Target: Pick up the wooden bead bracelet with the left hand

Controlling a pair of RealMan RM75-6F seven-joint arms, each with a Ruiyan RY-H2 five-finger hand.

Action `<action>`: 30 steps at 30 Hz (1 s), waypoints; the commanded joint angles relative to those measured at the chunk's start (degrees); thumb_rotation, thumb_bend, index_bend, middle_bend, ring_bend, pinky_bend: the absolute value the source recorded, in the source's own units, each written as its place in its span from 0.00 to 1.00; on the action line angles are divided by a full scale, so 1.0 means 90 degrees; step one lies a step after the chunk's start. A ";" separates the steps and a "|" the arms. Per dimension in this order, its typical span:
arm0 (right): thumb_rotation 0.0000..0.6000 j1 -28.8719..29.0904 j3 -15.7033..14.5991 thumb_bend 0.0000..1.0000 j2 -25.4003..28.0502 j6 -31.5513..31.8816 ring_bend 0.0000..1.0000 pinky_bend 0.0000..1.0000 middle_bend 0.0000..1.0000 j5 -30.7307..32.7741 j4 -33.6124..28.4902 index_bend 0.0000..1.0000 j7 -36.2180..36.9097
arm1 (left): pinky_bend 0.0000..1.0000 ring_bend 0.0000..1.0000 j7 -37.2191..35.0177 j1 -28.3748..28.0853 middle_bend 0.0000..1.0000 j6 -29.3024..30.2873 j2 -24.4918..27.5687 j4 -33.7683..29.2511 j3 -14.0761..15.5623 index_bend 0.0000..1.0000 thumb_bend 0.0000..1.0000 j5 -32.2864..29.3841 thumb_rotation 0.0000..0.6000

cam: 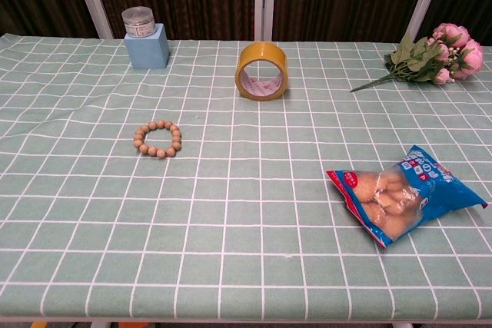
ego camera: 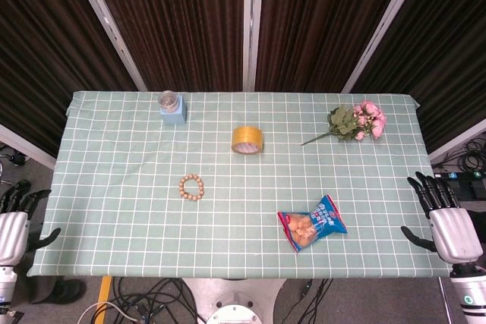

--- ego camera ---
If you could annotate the light blue block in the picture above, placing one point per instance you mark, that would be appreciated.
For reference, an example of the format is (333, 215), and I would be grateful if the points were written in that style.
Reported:
(176, 117)

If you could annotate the green checkered tablecloth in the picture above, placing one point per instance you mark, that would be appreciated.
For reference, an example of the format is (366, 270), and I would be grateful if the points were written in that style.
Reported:
(228, 225)

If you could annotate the white partition post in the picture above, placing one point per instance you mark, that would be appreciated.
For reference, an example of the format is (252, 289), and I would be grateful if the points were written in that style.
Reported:
(110, 24)
(252, 24)
(379, 32)

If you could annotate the yellow packing tape roll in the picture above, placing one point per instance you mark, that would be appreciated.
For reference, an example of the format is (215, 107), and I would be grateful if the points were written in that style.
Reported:
(247, 134)

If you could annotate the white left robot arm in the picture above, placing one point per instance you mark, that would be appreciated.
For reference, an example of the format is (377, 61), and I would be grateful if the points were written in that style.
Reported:
(5, 286)

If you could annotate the pink artificial flower bouquet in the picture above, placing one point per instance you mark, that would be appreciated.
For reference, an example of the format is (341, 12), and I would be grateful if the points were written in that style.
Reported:
(370, 115)

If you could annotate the dark ribbed partition panel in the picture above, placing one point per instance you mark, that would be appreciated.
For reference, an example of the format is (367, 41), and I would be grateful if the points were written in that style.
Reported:
(38, 54)
(448, 54)
(322, 24)
(171, 24)

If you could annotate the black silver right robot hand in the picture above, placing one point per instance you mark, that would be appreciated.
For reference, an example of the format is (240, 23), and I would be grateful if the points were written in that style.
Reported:
(455, 233)

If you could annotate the blue snack bag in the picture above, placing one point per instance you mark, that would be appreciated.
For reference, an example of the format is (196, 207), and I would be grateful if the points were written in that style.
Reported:
(303, 227)

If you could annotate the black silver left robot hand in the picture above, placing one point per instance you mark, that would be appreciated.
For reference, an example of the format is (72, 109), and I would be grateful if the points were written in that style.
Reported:
(13, 233)

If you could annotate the white partition base rail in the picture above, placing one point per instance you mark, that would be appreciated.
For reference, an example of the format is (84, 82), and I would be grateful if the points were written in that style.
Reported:
(26, 145)
(459, 138)

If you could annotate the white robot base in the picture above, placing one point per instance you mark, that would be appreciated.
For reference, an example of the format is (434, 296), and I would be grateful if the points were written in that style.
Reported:
(235, 314)

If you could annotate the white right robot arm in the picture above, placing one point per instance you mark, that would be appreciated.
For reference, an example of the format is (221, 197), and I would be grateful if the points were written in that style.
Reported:
(471, 293)

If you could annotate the clear plastic jar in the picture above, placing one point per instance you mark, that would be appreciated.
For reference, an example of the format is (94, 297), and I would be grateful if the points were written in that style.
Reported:
(169, 101)

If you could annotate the yellow floor tape strip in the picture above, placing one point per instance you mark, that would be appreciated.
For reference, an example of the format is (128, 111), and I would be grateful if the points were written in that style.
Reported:
(105, 293)

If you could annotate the black power strip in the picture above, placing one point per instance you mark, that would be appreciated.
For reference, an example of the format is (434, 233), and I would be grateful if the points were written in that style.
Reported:
(461, 180)

